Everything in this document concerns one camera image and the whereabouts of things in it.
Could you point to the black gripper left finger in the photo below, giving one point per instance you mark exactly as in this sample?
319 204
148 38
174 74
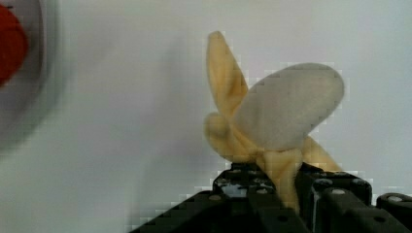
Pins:
242 200

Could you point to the plush peeled banana toy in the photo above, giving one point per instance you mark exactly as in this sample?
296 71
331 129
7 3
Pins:
269 123

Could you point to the round grey plate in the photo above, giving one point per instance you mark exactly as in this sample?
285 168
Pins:
29 97

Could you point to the plush red ketchup bottle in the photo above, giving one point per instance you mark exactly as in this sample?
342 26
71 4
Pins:
13 45

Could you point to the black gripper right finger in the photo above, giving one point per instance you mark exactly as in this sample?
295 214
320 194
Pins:
338 202

